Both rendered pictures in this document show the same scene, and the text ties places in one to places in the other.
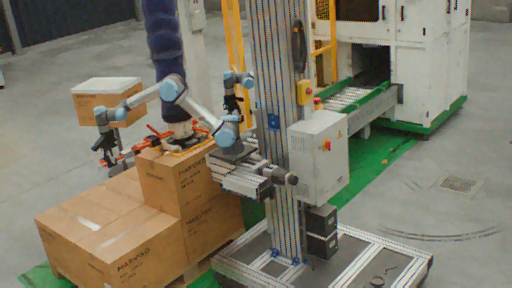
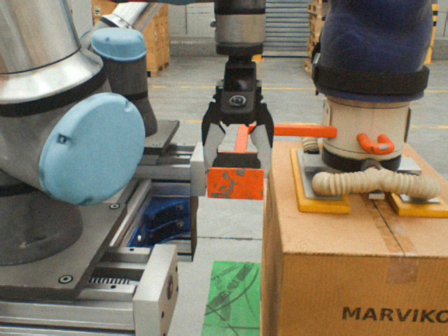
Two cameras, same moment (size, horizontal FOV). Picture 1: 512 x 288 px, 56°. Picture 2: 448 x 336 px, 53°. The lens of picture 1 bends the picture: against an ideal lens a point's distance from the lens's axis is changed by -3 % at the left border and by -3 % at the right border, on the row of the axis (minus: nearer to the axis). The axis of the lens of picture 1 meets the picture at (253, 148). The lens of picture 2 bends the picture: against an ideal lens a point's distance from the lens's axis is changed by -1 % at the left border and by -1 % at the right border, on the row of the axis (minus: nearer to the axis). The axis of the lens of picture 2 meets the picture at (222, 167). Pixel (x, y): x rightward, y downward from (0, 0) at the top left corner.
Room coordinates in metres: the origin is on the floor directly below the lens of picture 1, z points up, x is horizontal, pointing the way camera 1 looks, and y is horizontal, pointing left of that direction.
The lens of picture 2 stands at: (3.81, -0.34, 1.35)
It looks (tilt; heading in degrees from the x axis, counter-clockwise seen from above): 21 degrees down; 141
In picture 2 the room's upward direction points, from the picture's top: straight up
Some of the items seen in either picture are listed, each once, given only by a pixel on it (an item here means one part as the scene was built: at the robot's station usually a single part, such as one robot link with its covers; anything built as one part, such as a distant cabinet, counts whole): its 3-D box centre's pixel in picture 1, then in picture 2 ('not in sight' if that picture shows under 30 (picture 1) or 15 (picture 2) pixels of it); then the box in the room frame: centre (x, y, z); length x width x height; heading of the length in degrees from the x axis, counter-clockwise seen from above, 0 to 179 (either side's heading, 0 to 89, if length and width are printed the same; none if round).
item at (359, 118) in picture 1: (339, 131); not in sight; (4.19, -0.80, 0.50); 2.31 x 0.05 x 0.19; 137
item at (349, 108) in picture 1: (353, 108); not in sight; (4.49, -1.01, 0.60); 1.60 x 0.10 x 0.09; 137
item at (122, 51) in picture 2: (229, 126); (119, 59); (2.86, 0.13, 1.20); 0.13 x 0.12 x 0.14; 171
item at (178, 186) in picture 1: (187, 168); (352, 258); (3.28, 0.49, 0.74); 0.60 x 0.40 x 0.40; 138
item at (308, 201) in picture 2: (191, 144); (316, 170); (3.20, 0.43, 0.97); 0.34 x 0.10 x 0.05; 136
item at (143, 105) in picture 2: (231, 143); (124, 110); (2.86, 0.13, 1.09); 0.15 x 0.15 x 0.10
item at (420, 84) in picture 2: (177, 112); (368, 74); (3.27, 0.49, 1.19); 0.23 x 0.23 x 0.04
